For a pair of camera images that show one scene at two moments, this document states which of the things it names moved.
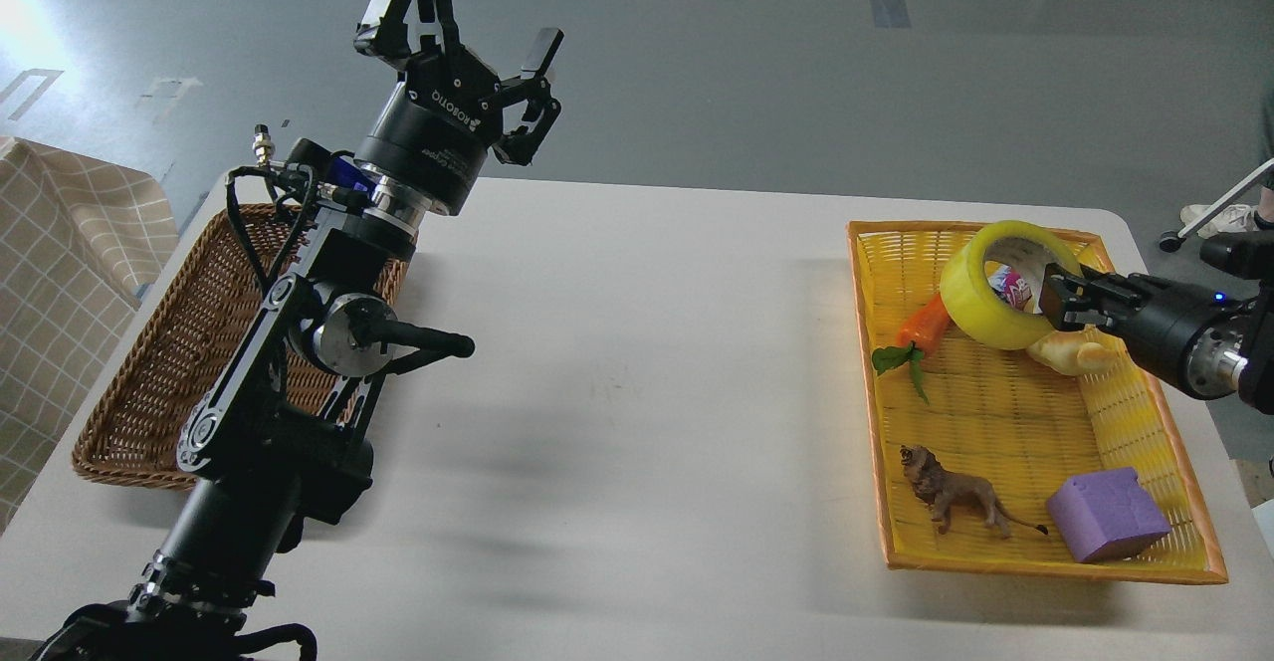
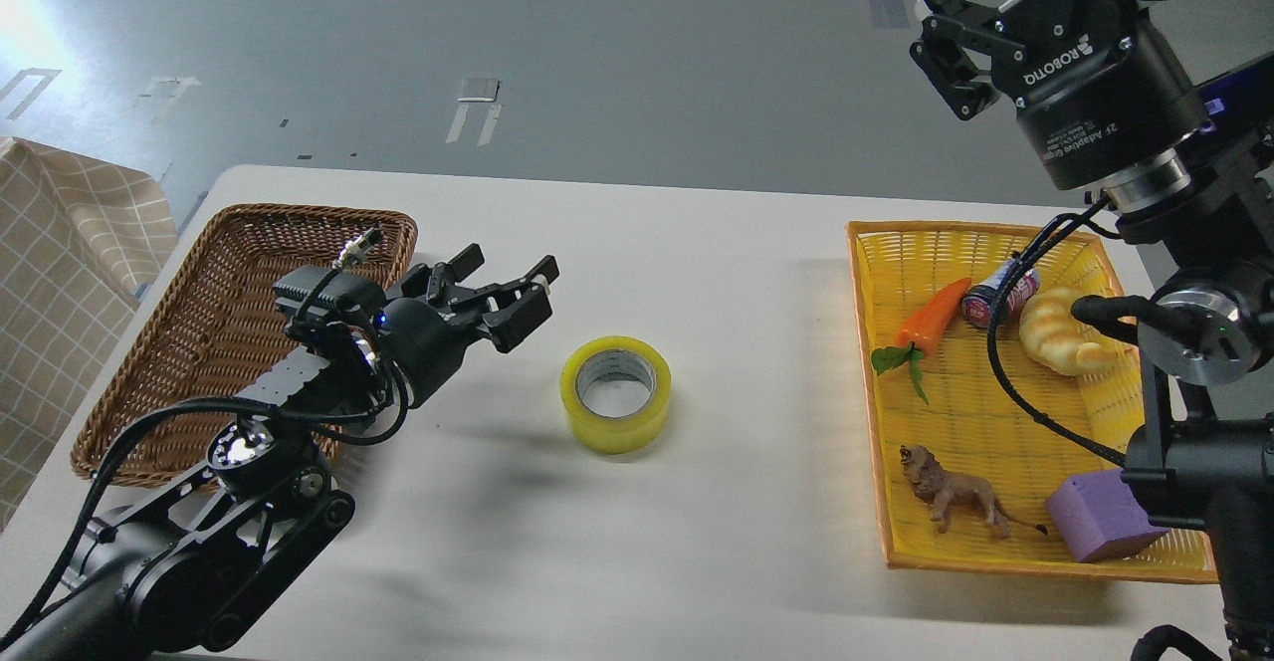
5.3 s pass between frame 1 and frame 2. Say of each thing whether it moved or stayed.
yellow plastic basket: stayed
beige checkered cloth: stayed
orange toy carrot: stayed
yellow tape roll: moved
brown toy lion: stayed
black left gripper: moved
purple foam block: stayed
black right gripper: moved
